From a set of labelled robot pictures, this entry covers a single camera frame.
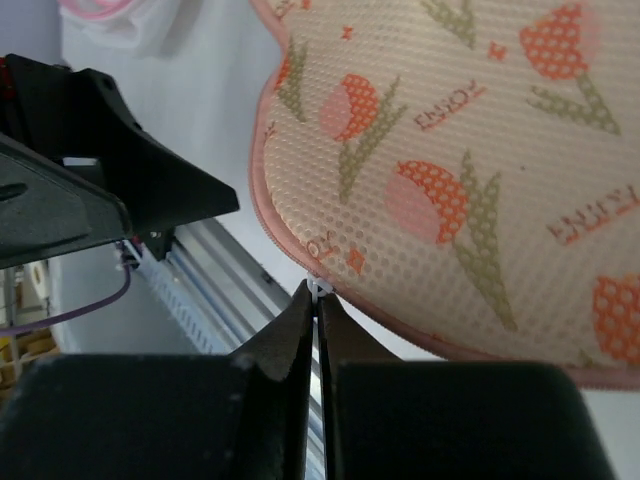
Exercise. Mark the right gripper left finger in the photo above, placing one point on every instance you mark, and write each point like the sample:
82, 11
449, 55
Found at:
108, 417

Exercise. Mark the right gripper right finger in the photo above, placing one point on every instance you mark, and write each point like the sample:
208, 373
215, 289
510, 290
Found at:
385, 418

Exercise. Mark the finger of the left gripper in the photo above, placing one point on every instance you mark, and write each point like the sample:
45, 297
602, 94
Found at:
47, 211
79, 121

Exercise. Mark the floral mesh laundry bag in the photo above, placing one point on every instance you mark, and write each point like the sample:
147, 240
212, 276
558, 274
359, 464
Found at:
466, 173

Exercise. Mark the pink rim round mesh bag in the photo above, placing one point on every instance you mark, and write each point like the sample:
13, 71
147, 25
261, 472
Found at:
137, 28

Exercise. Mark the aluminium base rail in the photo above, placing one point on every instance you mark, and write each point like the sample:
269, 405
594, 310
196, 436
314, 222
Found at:
235, 290

